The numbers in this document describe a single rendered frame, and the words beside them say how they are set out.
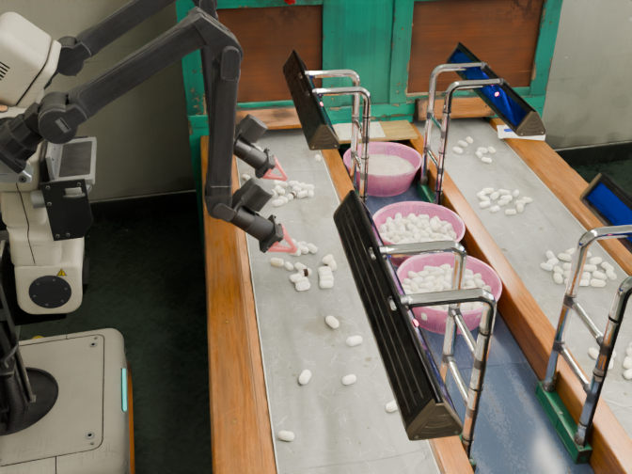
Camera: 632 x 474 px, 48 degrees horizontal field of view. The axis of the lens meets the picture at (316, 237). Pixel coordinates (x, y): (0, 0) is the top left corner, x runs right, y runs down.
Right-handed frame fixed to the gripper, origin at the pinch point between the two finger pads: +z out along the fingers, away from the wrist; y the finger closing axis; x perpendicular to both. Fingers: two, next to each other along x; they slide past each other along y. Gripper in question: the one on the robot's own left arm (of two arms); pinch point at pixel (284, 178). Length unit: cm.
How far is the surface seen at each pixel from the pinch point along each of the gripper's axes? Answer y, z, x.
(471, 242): -33, 42, -27
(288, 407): -88, -2, 11
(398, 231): -25.0, 27.3, -14.5
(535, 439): -98, 41, -17
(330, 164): 17.4, 16.3, -7.6
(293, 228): -17.7, 5.4, 5.1
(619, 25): 150, 146, -124
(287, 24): 50, -16, -30
